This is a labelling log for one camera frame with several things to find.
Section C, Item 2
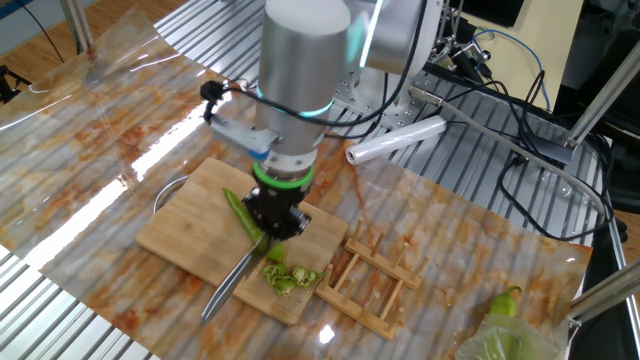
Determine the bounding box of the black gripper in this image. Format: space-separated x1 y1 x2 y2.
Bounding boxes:
242 186 313 241

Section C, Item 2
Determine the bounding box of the long green chili pepper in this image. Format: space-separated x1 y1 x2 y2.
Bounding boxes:
222 187 266 246

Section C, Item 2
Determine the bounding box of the steel kitchen knife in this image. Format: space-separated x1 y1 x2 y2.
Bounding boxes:
199 233 275 326

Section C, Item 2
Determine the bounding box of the cut chili slice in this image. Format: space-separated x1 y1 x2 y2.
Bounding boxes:
273 276 298 298
262 263 289 282
266 241 288 264
291 265 312 287

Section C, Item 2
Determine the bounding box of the wooden cutting board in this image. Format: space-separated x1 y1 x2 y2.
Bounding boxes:
135 157 350 327

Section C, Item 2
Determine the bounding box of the wooden peg rack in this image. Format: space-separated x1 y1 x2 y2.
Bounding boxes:
314 217 430 342

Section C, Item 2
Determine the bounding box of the white plastic bag roll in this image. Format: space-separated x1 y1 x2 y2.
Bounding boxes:
344 115 448 166

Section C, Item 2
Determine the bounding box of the marbled plastic table sheet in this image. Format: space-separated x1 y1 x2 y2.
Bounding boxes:
0 7 594 360

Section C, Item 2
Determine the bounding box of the green pepper with curled stem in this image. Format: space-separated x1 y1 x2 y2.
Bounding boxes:
487 284 524 319

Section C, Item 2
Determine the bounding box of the metal clamp stand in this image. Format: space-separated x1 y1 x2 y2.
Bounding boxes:
437 0 496 81

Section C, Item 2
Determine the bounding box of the clear plastic bag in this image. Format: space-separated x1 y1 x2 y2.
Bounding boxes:
454 313 564 360

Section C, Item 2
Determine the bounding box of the green pepper inside bag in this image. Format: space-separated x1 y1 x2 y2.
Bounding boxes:
477 324 524 360

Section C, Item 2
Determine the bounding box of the silver tripod leg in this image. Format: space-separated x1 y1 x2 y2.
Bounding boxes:
59 0 95 54

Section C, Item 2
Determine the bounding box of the black tripod part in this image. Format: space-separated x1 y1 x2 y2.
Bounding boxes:
0 64 32 105

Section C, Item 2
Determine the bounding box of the black monitor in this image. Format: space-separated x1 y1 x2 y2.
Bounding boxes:
452 0 526 29

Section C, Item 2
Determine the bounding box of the beige panel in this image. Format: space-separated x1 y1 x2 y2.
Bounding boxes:
464 0 585 112

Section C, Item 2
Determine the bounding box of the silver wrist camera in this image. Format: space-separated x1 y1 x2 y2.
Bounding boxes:
209 113 281 161

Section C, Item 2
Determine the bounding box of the black camera cable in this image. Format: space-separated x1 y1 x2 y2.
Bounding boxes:
198 0 429 140

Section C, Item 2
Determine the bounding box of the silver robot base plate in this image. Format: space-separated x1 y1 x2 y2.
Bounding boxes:
332 64 436 131

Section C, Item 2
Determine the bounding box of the grey cable hose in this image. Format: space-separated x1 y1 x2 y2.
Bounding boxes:
408 85 610 217

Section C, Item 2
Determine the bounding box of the black cable loop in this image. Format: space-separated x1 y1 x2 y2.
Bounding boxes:
419 59 616 244

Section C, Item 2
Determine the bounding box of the blue cable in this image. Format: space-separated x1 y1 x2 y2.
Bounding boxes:
472 27 551 112

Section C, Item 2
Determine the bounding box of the aluminium frame pole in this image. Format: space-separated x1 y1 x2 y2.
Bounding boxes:
532 39 640 165
567 259 640 326

